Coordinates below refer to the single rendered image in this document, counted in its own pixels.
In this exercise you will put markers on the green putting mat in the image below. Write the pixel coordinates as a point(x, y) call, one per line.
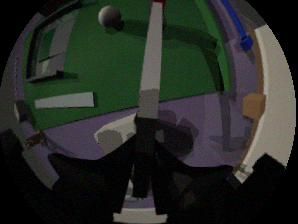
point(108, 61)

